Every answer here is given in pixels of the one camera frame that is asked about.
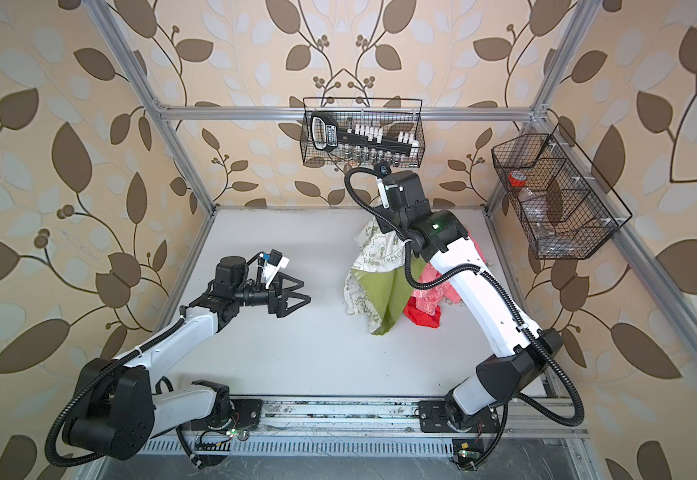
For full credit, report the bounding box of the pink printed cloth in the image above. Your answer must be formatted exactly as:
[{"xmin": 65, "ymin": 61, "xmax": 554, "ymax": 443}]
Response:
[{"xmin": 411, "ymin": 264, "xmax": 462, "ymax": 314}]

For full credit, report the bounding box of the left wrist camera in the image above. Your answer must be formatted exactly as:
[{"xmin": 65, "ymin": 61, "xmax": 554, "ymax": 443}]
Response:
[{"xmin": 262, "ymin": 249, "xmax": 290, "ymax": 289}]

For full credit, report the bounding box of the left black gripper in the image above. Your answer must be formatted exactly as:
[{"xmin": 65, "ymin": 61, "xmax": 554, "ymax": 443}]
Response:
[{"xmin": 232, "ymin": 270, "xmax": 310, "ymax": 320}]

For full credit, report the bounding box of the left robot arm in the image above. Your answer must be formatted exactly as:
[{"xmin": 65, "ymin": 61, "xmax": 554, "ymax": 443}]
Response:
[{"xmin": 44, "ymin": 250, "xmax": 312, "ymax": 468}]

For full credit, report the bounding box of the back black wire basket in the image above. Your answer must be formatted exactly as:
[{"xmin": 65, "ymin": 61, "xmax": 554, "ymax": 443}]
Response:
[{"xmin": 300, "ymin": 95, "xmax": 425, "ymax": 169}]

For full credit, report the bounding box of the white green patterned cloth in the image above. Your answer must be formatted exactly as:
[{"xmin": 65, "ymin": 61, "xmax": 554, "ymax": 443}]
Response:
[{"xmin": 344, "ymin": 219, "xmax": 413, "ymax": 335}]

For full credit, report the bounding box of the clear bottle red cap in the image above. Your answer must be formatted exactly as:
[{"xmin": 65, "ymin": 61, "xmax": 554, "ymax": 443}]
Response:
[{"xmin": 508, "ymin": 170, "xmax": 554, "ymax": 237}]

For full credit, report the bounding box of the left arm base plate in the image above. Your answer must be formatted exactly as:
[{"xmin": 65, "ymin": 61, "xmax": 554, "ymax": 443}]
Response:
[{"xmin": 188, "ymin": 397, "xmax": 264, "ymax": 433}]

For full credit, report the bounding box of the right black wire basket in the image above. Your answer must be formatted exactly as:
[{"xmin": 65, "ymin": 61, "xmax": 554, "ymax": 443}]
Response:
[{"xmin": 491, "ymin": 124, "xmax": 632, "ymax": 260}]

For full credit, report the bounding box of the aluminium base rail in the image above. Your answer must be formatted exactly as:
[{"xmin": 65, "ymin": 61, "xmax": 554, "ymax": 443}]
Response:
[{"xmin": 140, "ymin": 396, "xmax": 588, "ymax": 458}]

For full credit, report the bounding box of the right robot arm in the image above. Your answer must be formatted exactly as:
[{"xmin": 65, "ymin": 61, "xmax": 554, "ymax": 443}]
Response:
[{"xmin": 344, "ymin": 163, "xmax": 584, "ymax": 431}]

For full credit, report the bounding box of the black socket holder tool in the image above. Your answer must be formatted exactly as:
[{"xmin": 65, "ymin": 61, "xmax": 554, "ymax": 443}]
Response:
[{"xmin": 304, "ymin": 110, "xmax": 424, "ymax": 158}]

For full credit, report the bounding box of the red cloth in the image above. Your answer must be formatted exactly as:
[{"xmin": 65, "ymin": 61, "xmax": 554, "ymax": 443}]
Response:
[{"xmin": 403, "ymin": 297, "xmax": 441, "ymax": 329}]

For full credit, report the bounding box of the black wire basket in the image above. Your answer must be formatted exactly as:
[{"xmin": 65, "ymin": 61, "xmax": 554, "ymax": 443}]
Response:
[
  {"xmin": 300, "ymin": 95, "xmax": 425, "ymax": 169},
  {"xmin": 491, "ymin": 124, "xmax": 632, "ymax": 260}
]

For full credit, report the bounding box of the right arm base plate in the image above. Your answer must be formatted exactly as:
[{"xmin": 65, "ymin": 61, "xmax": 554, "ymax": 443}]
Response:
[{"xmin": 415, "ymin": 399, "xmax": 499, "ymax": 435}]

